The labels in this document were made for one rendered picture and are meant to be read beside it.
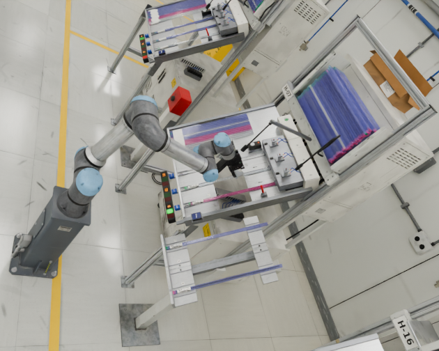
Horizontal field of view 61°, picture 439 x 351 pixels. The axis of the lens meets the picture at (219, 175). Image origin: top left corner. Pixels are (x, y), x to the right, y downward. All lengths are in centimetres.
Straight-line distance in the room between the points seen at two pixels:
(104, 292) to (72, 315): 24
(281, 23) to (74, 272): 227
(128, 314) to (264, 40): 220
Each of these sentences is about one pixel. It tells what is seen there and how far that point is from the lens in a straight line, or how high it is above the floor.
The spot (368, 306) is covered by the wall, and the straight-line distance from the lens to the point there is 352.
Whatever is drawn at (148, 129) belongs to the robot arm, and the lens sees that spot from 156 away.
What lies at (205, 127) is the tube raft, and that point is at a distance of 238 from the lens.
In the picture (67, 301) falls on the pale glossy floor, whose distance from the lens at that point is 236.
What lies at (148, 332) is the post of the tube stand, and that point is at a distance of 250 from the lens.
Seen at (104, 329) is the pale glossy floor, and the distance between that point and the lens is 239.
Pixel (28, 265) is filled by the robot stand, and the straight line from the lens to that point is 233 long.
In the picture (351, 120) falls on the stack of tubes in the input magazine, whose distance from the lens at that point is 199.
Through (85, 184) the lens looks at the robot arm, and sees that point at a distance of 177.
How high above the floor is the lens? 207
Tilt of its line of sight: 34 degrees down
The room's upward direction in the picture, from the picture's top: 46 degrees clockwise
